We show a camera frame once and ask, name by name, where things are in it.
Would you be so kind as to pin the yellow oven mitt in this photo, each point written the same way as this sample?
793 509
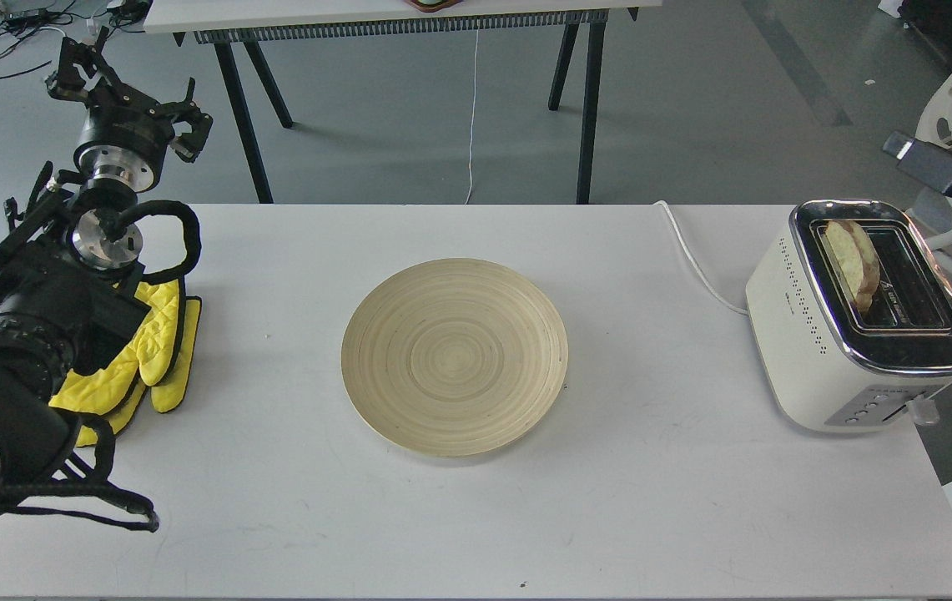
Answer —
155 365

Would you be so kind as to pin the white background table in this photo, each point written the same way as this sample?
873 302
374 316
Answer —
223 24

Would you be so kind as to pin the round bamboo plate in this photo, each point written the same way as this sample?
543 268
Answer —
454 357

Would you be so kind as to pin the brown object on background table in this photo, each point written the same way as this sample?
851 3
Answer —
431 6

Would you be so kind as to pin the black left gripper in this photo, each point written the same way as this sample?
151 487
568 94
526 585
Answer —
126 132

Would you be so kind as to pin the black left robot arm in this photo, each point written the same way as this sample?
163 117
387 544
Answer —
93 306

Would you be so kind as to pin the cream and chrome toaster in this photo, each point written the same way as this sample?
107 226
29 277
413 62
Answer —
831 369

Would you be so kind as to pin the slice of bread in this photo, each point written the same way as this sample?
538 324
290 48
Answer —
857 260

